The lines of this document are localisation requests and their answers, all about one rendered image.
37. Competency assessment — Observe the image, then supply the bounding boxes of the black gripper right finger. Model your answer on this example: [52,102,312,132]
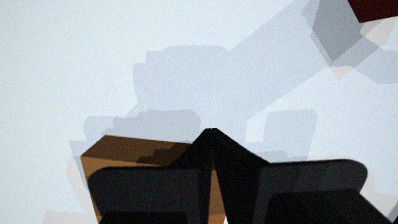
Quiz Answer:
[211,128,368,224]

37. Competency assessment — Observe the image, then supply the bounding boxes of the red square block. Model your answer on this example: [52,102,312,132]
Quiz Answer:
[347,0,398,23]

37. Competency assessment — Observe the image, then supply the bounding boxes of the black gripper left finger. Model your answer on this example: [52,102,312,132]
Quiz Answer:
[87,128,213,224]

